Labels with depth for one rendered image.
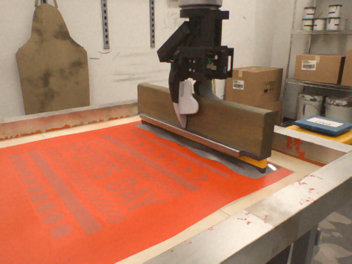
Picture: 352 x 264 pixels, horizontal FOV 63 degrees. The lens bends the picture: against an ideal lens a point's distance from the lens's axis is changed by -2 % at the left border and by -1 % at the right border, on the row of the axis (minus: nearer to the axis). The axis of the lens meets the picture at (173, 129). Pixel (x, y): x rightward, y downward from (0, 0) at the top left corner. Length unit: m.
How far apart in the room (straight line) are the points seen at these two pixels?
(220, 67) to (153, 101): 0.20
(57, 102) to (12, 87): 0.34
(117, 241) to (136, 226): 0.03
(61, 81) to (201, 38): 2.03
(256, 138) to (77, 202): 0.27
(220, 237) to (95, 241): 0.13
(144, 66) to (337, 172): 2.54
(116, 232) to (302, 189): 0.22
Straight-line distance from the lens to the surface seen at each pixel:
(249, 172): 0.47
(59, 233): 0.35
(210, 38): 0.49
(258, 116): 0.44
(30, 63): 2.40
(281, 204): 0.33
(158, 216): 0.36
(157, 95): 0.62
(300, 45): 4.09
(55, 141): 0.64
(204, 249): 0.26
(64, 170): 0.50
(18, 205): 0.42
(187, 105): 0.52
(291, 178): 0.48
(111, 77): 2.69
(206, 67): 0.50
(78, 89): 2.54
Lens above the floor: 1.16
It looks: 18 degrees down
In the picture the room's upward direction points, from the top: straight up
